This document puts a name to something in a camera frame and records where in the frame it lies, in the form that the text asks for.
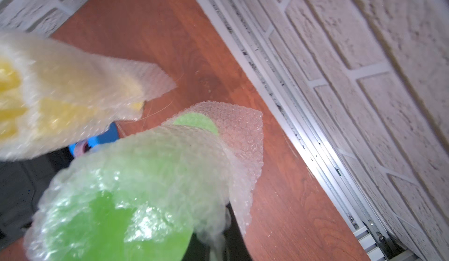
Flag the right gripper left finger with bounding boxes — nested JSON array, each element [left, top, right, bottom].
[[182, 236, 210, 261]]

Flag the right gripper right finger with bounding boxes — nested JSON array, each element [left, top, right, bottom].
[[223, 204, 253, 261]]

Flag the bubble wrap sheet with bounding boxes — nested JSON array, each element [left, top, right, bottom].
[[1, 31, 176, 161], [24, 101, 264, 261]]

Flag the green plastic wine glass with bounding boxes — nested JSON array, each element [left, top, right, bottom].
[[34, 112, 228, 261]]

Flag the yellow plastic wine glass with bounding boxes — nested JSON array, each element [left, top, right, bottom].
[[1, 55, 148, 143]]

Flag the blue tape dispenser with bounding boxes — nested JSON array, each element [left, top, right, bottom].
[[69, 123, 119, 158]]

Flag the black plastic tool case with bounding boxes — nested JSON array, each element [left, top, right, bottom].
[[1, 147, 74, 250]]

